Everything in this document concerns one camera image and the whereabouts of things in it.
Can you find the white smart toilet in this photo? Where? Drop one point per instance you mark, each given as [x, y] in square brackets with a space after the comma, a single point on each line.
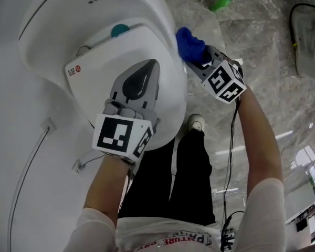
[94, 17]

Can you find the person's right forearm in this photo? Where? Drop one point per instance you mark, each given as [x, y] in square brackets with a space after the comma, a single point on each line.
[260, 146]

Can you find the person's right white shoe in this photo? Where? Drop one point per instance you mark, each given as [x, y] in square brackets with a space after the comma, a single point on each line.
[197, 122]

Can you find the green plastic bottle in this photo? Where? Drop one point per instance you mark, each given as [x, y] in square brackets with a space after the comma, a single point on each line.
[221, 1]

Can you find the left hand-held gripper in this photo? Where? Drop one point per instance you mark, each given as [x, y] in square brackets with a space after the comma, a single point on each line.
[115, 135]

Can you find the white wall socket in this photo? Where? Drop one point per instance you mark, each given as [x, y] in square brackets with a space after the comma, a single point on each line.
[78, 167]
[48, 126]

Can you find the teal round cap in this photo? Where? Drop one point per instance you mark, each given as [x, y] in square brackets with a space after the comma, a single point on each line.
[120, 30]

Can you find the clear plastic sheet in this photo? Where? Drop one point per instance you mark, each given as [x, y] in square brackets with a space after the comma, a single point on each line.
[308, 38]

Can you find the blue microfibre cloth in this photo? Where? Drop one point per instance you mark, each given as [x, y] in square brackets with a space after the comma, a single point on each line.
[191, 46]

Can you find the person's left forearm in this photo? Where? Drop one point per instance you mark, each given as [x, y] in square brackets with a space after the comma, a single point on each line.
[107, 188]

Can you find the white printed t-shirt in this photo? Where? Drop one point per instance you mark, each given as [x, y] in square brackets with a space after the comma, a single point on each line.
[262, 219]

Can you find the black trousers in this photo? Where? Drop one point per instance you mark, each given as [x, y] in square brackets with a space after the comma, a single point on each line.
[189, 180]

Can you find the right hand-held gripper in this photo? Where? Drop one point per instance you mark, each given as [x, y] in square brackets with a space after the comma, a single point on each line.
[218, 80]

